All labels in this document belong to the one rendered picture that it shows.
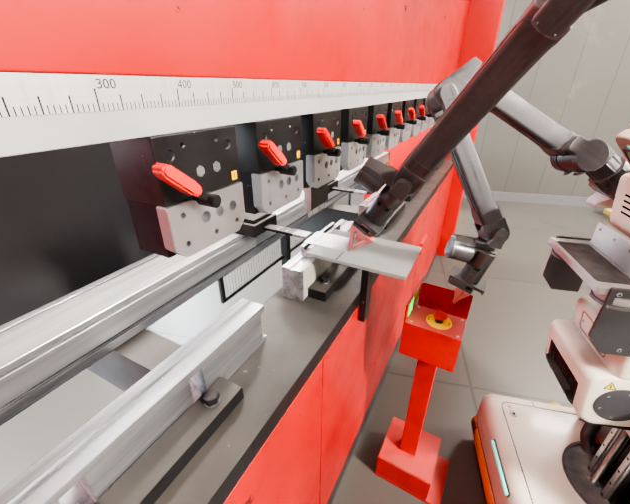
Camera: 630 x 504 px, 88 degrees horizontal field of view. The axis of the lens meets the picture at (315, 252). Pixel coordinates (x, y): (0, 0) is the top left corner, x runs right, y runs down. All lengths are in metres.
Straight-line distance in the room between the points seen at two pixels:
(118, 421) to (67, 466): 0.07
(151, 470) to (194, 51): 0.57
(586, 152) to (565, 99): 4.10
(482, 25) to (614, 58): 2.58
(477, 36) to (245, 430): 2.78
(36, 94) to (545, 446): 1.57
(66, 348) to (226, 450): 0.36
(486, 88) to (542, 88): 4.44
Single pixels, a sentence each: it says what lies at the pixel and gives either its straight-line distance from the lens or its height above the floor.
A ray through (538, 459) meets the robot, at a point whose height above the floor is 0.28.
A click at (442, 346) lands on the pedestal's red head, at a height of 0.74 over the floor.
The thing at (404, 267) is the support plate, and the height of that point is 1.00.
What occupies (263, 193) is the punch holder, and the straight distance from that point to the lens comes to 0.61.
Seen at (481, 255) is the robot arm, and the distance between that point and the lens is 1.00.
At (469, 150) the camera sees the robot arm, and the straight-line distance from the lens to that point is 0.95.
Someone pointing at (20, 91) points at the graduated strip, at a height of 1.39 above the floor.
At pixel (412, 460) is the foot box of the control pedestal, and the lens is 1.53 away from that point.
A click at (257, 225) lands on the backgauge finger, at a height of 1.02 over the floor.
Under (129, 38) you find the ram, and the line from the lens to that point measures 0.44.
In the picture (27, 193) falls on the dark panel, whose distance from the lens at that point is 0.98.
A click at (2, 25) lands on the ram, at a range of 0.39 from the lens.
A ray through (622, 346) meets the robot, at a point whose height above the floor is 0.91.
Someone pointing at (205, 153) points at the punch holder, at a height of 1.31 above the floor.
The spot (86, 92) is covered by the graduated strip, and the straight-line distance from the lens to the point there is 0.41.
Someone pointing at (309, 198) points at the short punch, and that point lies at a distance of 0.85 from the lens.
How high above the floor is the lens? 1.39
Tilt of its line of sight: 27 degrees down
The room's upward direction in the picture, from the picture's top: straight up
